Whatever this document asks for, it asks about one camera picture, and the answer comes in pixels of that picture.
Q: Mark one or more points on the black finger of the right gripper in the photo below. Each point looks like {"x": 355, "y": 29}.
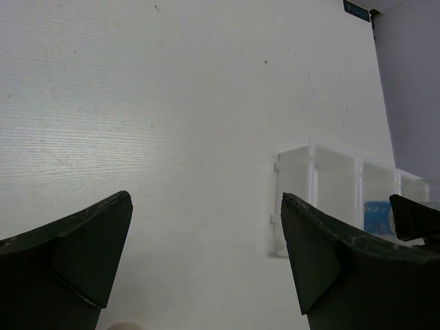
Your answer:
{"x": 413, "y": 220}

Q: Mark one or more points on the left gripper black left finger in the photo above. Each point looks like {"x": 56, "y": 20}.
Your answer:
{"x": 60, "y": 275}

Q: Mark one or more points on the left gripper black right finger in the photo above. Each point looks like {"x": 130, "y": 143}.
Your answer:
{"x": 346, "y": 278}

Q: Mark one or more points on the blue label silver cap shaker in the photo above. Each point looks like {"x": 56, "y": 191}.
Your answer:
{"x": 378, "y": 218}

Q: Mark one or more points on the white silver cap shaker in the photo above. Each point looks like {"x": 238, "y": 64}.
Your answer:
{"x": 125, "y": 325}

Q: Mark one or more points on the white three-slot organizer tray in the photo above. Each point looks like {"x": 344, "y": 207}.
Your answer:
{"x": 339, "y": 182}

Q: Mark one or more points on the aluminium rail frame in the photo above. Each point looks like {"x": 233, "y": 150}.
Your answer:
{"x": 373, "y": 13}

